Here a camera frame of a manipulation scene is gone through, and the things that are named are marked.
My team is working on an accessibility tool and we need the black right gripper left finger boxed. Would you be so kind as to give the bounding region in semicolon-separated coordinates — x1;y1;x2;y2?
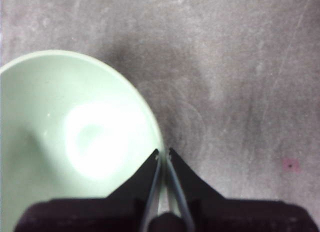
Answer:
14;148;161;232

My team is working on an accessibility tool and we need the green ribbed bowl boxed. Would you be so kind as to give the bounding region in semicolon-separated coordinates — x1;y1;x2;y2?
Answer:
0;49;168;232

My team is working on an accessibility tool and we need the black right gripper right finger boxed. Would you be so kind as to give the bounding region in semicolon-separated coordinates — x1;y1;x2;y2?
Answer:
168;147;319;232

